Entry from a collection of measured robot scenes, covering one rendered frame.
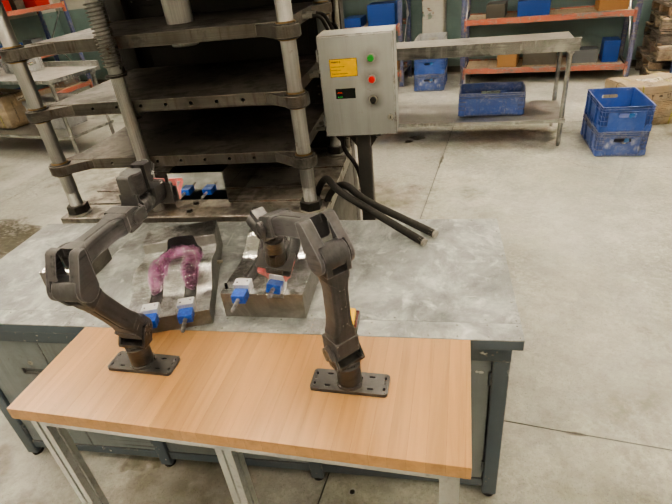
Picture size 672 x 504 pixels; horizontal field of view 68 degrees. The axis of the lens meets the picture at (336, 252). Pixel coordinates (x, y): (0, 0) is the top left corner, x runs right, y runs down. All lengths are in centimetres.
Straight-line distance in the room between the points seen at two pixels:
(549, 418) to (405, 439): 123
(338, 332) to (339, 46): 123
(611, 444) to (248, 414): 152
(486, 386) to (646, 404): 102
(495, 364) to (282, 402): 65
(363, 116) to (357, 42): 28
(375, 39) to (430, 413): 138
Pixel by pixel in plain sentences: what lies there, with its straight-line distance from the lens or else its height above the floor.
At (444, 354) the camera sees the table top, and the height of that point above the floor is 80.
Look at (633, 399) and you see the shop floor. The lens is 253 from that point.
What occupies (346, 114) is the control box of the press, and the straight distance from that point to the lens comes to 212.
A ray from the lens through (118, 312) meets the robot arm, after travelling 138.
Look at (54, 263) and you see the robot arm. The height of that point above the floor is 121.
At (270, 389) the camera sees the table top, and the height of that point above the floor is 80.
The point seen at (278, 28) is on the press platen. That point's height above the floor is 153.
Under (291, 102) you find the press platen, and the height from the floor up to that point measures 127.
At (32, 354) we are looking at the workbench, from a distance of 216.
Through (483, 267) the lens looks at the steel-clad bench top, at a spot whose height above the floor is 80.
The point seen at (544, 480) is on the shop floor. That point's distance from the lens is 216.
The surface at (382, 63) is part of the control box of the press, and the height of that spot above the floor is 136.
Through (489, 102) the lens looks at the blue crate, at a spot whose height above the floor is 39.
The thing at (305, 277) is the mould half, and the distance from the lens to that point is 155.
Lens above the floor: 175
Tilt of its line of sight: 31 degrees down
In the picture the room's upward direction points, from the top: 7 degrees counter-clockwise
